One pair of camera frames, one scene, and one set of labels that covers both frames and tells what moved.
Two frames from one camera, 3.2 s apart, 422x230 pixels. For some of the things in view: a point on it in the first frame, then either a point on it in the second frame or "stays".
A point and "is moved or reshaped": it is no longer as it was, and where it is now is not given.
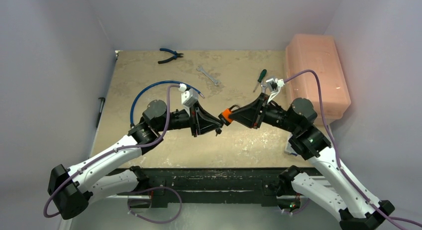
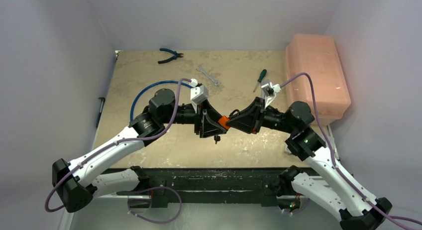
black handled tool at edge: x=102 y=103 stays
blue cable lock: x=138 y=91 stays
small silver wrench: x=215 y=81 stays
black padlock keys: x=218 y=131 is moved or reshaped
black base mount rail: x=221 y=184 stays
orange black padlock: x=224 y=116 is moved or reshaped
